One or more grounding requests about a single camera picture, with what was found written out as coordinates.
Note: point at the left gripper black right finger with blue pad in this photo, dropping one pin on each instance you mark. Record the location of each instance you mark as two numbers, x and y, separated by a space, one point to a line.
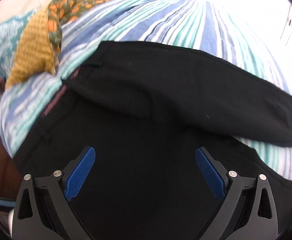
247 209

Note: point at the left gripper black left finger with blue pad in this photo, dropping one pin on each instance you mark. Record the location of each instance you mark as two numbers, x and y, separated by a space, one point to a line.
43 210

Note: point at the black pants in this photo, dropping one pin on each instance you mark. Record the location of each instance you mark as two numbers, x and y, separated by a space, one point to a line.
146 108

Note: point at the mustard yellow textured pillow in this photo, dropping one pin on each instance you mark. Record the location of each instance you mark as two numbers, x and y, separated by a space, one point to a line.
38 48

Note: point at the teal white patterned pillow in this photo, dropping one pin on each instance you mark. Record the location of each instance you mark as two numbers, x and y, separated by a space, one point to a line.
10 34

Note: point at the green orange floral blanket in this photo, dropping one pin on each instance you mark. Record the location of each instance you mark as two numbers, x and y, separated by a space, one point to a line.
61 12

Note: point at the blue green striped bedspread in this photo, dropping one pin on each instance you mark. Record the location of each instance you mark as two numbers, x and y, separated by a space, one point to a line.
185 23

